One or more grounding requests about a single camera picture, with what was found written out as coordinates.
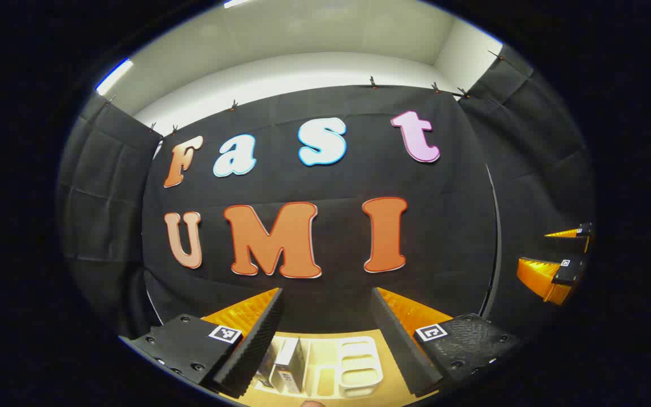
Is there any black backdrop cloth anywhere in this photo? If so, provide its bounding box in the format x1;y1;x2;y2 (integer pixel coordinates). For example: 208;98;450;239
57;42;595;340

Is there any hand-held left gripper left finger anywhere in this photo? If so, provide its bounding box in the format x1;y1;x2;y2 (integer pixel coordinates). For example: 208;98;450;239
119;287;285;399

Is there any white bookshelf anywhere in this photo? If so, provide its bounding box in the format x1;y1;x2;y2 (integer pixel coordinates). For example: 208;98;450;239
252;335;385;399

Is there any portrait cover book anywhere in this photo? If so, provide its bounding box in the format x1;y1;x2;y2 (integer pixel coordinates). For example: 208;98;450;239
271;337;307;395

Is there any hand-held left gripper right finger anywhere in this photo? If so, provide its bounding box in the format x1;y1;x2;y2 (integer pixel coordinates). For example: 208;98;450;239
371;287;521;397

